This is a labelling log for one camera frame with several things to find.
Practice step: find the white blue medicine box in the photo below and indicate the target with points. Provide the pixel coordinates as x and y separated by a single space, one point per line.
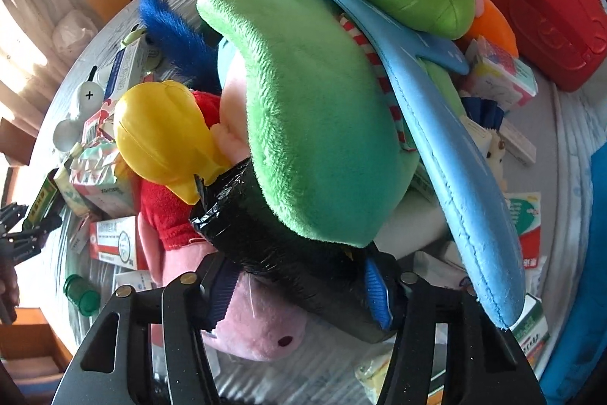
125 68

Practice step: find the pink pig plush red dress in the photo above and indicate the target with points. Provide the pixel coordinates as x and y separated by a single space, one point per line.
265 334

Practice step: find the red white medicine box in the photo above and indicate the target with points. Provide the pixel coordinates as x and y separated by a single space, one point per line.
114 241

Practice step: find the green yellow box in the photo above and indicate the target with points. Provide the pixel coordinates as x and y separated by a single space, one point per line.
42 201

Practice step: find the black roll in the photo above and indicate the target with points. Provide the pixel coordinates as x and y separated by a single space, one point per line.
284 281

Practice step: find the pink white box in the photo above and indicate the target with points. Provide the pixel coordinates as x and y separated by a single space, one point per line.
502 73

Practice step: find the red white packet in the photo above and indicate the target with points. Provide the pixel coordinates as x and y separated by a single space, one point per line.
524 229

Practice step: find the green bottle cap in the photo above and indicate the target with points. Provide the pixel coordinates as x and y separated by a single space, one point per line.
80 293

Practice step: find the white game controller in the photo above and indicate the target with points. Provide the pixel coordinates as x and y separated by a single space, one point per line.
87 94

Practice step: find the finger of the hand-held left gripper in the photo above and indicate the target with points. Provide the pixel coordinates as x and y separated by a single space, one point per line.
14 217
28 243

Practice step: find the pale yellow packet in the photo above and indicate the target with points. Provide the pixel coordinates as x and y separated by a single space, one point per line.
374 374

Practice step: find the green white medicine box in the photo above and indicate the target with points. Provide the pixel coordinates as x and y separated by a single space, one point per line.
531 329

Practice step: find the blue plastic crate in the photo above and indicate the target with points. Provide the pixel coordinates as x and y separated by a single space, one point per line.
583 291

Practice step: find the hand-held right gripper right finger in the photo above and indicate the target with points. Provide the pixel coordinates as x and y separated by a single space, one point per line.
379 296

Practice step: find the large green plush toy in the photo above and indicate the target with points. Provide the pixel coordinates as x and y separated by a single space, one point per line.
308 125

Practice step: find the red carry case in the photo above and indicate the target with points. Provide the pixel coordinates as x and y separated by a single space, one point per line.
545 6

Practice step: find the light curtain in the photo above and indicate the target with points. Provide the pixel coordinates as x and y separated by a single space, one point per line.
42 20

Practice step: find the blue and green plush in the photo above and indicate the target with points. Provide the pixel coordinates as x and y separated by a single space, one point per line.
474 205

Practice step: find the orange plush toy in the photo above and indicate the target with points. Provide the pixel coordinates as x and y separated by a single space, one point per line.
493 25

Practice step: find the yellow plastic toy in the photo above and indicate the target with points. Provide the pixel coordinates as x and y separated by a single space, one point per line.
156 130

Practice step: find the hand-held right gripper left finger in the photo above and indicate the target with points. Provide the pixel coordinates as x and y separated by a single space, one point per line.
220 300

